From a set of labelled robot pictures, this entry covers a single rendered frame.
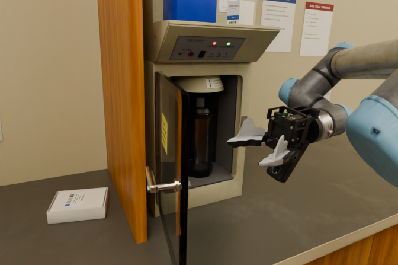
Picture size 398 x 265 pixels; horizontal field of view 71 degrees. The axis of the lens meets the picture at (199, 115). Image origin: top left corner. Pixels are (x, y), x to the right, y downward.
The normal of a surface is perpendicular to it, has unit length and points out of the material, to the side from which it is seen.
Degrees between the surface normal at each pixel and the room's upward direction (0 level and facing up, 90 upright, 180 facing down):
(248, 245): 0
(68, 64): 90
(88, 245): 0
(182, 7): 90
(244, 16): 90
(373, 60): 98
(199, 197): 90
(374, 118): 51
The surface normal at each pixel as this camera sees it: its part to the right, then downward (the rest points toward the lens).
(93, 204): 0.03, -0.96
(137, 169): 0.44, 0.25
